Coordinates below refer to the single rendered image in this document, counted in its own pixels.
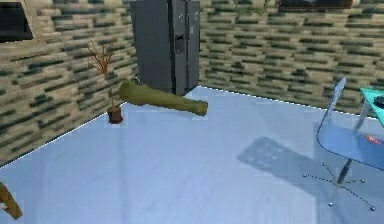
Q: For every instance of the olive green telescope tube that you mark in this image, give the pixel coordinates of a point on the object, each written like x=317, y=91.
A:
x=156, y=99

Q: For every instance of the dark grey fridge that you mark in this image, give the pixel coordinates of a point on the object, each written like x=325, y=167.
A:
x=156, y=43

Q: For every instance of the bare red potted plant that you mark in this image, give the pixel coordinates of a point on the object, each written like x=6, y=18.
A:
x=114, y=113

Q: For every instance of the green hanging plant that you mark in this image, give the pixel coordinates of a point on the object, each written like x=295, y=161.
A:
x=251, y=8

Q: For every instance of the pale blue swivel chair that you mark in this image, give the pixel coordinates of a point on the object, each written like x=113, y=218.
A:
x=346, y=140

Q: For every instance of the dark red framed picture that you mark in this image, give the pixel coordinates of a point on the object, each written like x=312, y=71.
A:
x=315, y=3

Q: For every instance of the small red object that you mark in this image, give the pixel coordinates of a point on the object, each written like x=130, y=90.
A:
x=373, y=139

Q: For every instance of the black round dish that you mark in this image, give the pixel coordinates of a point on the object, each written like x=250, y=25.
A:
x=380, y=101

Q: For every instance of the brown wooden furniture leg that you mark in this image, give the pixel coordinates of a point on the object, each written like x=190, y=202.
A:
x=10, y=203

